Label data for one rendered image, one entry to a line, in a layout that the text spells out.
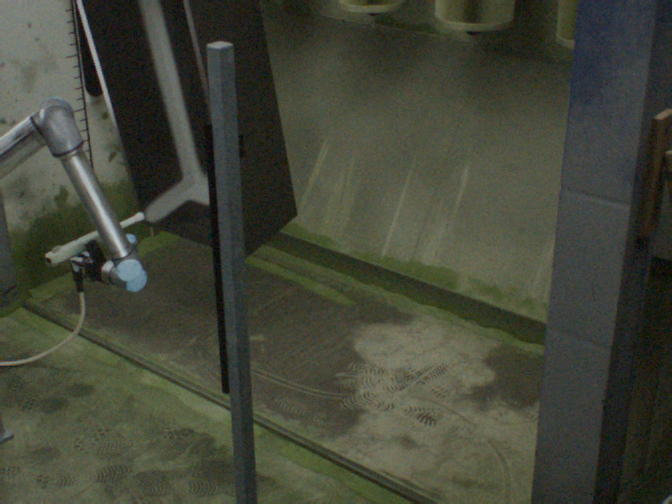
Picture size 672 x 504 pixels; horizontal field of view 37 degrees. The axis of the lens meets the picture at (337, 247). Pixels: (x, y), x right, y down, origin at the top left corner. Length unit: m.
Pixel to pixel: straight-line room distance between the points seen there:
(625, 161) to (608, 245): 0.21
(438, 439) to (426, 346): 0.64
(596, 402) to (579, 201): 0.54
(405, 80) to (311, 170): 0.64
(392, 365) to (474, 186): 0.92
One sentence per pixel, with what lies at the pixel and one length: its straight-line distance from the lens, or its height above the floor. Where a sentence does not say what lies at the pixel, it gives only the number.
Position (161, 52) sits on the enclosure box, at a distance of 4.38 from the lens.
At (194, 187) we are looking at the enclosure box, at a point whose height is 0.53.
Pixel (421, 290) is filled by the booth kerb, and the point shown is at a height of 0.12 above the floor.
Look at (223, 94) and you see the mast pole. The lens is 2.58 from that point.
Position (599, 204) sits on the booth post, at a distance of 2.44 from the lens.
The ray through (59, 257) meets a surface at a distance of 4.07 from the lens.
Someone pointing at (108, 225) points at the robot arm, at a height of 0.80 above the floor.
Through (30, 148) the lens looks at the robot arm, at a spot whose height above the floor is 1.07.
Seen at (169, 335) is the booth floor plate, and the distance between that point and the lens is 4.43.
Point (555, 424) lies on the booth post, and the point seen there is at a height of 0.69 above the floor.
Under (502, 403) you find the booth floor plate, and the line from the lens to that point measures 3.98.
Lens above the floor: 2.28
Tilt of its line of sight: 26 degrees down
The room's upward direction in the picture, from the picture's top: straight up
